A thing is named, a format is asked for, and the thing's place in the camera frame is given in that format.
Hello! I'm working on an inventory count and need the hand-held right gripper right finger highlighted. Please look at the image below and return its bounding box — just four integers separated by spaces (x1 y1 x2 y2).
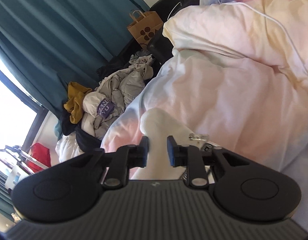
167 135 252 189

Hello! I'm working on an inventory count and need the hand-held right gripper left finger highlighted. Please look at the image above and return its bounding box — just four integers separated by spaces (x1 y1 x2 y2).
69 136 150 189

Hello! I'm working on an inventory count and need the black garment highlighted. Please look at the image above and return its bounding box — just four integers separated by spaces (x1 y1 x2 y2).
60 109 105 153

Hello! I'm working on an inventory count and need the white jacket with purple patch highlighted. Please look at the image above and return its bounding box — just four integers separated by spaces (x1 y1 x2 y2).
80 68 154 141

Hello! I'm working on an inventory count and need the mustard yellow garment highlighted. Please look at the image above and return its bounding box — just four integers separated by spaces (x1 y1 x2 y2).
64 81 94 125

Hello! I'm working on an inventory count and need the red bag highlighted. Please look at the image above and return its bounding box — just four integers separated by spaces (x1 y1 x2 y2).
28 142 52 172

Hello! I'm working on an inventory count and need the pastel pink and blue duvet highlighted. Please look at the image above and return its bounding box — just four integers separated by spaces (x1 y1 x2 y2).
100 0 308 180

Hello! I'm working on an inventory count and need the small black box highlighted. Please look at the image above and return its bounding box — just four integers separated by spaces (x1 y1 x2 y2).
147 34 175 63

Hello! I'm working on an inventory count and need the brown paper bag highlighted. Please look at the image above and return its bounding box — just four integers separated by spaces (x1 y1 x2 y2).
126 10 165 47

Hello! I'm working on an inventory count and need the white tower appliance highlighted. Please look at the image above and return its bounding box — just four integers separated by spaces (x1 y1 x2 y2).
4 165 23 189

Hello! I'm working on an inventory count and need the dark framed window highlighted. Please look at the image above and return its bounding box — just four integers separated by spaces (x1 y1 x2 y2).
0 52 46 155

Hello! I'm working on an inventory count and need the black chair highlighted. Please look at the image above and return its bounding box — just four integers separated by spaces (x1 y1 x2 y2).
111 0 202 65

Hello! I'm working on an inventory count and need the teal curtain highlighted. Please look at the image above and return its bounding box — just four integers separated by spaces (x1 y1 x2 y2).
0 0 170 114

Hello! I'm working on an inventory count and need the silver stand with black handles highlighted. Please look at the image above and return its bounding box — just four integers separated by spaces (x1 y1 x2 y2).
0 144 38 172

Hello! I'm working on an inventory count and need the white cable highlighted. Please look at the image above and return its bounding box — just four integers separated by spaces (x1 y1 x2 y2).
201 1 308 81

